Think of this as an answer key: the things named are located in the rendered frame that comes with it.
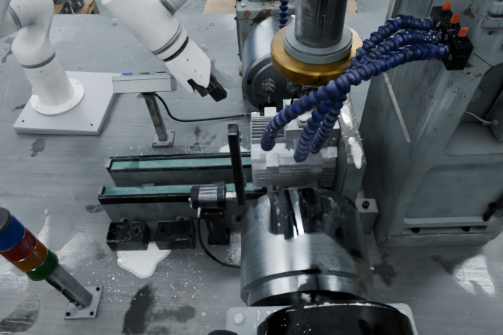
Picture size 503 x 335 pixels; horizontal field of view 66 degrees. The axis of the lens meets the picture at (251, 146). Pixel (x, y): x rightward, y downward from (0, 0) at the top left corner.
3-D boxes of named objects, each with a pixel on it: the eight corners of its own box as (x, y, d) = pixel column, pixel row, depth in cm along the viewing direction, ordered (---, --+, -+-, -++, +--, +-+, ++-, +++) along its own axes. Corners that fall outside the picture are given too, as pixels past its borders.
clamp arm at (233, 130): (248, 194, 93) (240, 122, 74) (248, 206, 91) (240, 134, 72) (233, 195, 93) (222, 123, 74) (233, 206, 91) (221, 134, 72)
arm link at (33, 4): (10, 59, 129) (-32, -8, 110) (56, 32, 138) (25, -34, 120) (31, 73, 125) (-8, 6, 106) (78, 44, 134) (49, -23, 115)
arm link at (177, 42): (152, 33, 85) (162, 42, 87) (145, 57, 79) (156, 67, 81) (181, 13, 81) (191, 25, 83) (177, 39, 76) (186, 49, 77)
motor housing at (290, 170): (322, 143, 112) (329, 95, 98) (331, 200, 100) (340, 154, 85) (254, 146, 113) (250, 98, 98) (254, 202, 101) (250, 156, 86)
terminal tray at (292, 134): (330, 117, 98) (333, 96, 92) (335, 149, 91) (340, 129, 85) (282, 119, 98) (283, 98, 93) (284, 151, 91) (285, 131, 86)
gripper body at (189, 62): (161, 37, 86) (193, 70, 93) (153, 66, 80) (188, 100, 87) (186, 21, 83) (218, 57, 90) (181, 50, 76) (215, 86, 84)
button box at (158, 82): (177, 90, 118) (176, 72, 117) (172, 91, 111) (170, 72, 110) (122, 92, 118) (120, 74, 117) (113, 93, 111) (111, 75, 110)
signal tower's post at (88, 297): (103, 286, 101) (22, 200, 69) (96, 318, 95) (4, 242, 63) (73, 286, 101) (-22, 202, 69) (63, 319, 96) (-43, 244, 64)
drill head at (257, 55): (314, 51, 141) (319, -14, 122) (327, 125, 117) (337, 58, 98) (245, 54, 142) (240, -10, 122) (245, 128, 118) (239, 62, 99)
